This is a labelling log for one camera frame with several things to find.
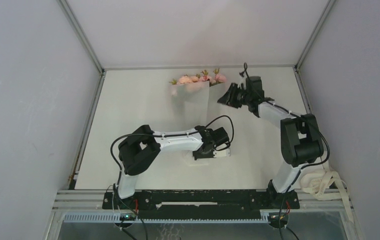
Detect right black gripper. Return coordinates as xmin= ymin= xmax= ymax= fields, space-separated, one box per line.
xmin=216 ymin=82 xmax=251 ymax=109

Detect pink fake flower stem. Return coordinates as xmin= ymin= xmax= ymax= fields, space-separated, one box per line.
xmin=169 ymin=75 xmax=200 ymax=85
xmin=198 ymin=69 xmax=214 ymax=84
xmin=210 ymin=68 xmax=227 ymax=86

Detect translucent white wrapping paper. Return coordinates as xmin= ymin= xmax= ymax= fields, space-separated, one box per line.
xmin=170 ymin=79 xmax=227 ymax=160

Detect cream printed ribbon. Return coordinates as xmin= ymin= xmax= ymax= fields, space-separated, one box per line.
xmin=300 ymin=162 xmax=354 ymax=224

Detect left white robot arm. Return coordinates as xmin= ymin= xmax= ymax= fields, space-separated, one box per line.
xmin=112 ymin=124 xmax=234 ymax=209

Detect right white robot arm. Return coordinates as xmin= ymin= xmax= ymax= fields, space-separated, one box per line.
xmin=217 ymin=76 xmax=324 ymax=208

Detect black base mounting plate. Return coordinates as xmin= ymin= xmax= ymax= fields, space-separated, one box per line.
xmin=102 ymin=189 xmax=300 ymax=221

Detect right controller board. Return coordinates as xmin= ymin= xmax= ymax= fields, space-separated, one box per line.
xmin=268 ymin=214 xmax=287 ymax=222

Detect controller board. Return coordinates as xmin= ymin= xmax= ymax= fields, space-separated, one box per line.
xmin=268 ymin=214 xmax=287 ymax=222
xmin=120 ymin=214 xmax=137 ymax=222

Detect left controller board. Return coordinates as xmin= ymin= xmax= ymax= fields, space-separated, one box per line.
xmin=120 ymin=214 xmax=137 ymax=222

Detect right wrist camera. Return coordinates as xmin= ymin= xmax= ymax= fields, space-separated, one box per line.
xmin=240 ymin=71 xmax=264 ymax=98

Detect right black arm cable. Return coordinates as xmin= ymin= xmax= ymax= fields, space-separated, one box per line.
xmin=238 ymin=62 xmax=331 ymax=240

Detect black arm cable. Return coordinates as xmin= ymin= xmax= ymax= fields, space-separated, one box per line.
xmin=110 ymin=115 xmax=235 ymax=240
xmin=238 ymin=62 xmax=331 ymax=240

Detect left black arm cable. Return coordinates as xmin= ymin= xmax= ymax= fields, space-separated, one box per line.
xmin=110 ymin=115 xmax=235 ymax=240

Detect white slotted cable duct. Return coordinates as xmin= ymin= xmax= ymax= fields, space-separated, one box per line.
xmin=63 ymin=213 xmax=271 ymax=223

